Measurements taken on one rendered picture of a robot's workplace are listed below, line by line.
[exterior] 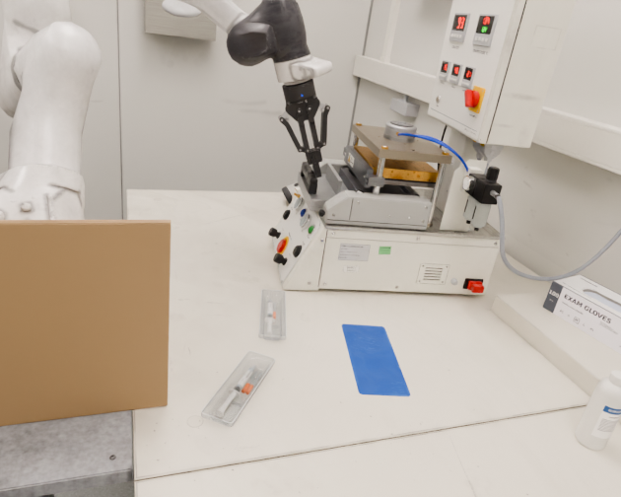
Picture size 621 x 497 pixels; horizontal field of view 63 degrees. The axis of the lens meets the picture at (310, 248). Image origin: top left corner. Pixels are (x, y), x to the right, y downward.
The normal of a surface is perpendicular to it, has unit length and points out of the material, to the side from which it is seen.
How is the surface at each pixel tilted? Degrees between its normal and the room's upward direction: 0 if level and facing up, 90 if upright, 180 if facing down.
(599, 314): 87
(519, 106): 90
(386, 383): 0
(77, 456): 0
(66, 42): 67
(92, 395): 90
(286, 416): 0
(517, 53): 90
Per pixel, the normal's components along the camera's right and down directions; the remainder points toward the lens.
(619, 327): -0.84, 0.08
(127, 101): 0.32, 0.44
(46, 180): 0.37, -0.27
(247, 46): 0.00, 0.47
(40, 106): 0.32, 0.07
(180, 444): 0.13, -0.90
